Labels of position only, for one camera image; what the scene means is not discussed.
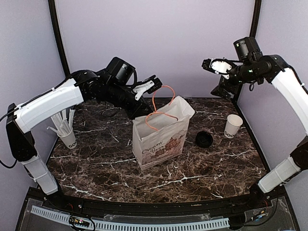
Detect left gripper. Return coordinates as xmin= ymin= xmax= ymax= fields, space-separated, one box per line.
xmin=104 ymin=81 xmax=154 ymax=120

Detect white paper takeout bag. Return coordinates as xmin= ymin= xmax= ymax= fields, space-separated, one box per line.
xmin=132 ymin=92 xmax=195 ymax=170

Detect paper cup holding straws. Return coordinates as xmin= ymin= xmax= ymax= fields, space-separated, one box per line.
xmin=58 ymin=130 xmax=77 ymax=149

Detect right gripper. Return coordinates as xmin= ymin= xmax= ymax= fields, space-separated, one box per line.
xmin=211 ymin=60 xmax=263 ymax=100

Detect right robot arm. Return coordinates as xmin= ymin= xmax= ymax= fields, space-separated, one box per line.
xmin=209 ymin=37 xmax=308 ymax=209

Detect white paper coffee cup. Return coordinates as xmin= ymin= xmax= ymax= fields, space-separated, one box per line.
xmin=224 ymin=114 xmax=243 ymax=139

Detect black frame post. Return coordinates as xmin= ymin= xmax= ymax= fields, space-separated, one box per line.
xmin=48 ymin=0 xmax=70 ymax=76
xmin=249 ymin=0 xmax=262 ymax=38

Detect bundle of straws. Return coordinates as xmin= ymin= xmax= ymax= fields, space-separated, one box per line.
xmin=47 ymin=109 xmax=75 ymax=137

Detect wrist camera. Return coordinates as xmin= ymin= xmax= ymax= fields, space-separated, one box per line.
xmin=132 ymin=75 xmax=163 ymax=101
xmin=202 ymin=59 xmax=236 ymax=79

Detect right black frame post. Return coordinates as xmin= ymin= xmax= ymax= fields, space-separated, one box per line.
xmin=249 ymin=0 xmax=262 ymax=38

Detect white slotted cable duct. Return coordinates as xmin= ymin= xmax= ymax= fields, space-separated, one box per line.
xmin=30 ymin=205 xmax=230 ymax=231

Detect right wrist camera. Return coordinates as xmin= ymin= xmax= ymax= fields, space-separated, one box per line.
xmin=202 ymin=59 xmax=236 ymax=79

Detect black plastic cup lids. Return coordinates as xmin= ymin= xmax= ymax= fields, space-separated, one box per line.
xmin=195 ymin=131 xmax=213 ymax=148

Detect left black frame post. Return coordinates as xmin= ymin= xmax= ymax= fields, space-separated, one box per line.
xmin=48 ymin=0 xmax=70 ymax=76

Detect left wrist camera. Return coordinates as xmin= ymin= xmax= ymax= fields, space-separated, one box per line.
xmin=132 ymin=75 xmax=163 ymax=101

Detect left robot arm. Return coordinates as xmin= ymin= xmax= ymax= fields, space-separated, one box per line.
xmin=4 ymin=69 xmax=157 ymax=210

